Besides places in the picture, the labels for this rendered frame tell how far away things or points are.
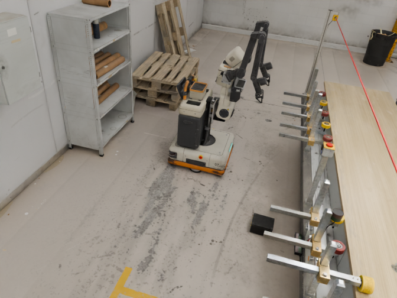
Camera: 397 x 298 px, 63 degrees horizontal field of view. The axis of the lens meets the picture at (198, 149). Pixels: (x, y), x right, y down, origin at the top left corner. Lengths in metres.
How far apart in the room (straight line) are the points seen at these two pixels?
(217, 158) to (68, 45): 1.88
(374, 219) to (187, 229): 1.59
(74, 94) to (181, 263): 2.07
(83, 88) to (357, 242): 2.86
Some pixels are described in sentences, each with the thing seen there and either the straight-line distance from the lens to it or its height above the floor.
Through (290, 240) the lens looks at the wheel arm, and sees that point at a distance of 2.07.
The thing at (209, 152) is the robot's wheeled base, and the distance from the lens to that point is 3.62.
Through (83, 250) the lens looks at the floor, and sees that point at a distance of 3.05.
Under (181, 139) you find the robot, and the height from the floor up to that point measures 0.39.
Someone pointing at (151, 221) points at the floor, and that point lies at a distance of 3.20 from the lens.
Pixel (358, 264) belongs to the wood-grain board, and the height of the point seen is 0.90.
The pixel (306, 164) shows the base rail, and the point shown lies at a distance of 3.01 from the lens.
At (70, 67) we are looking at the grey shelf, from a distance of 3.65.
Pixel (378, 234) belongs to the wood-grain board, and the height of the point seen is 0.90.
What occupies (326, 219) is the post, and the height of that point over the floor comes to 1.05.
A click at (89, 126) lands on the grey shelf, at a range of 3.87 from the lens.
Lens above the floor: 2.34
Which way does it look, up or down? 34 degrees down
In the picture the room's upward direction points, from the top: 6 degrees clockwise
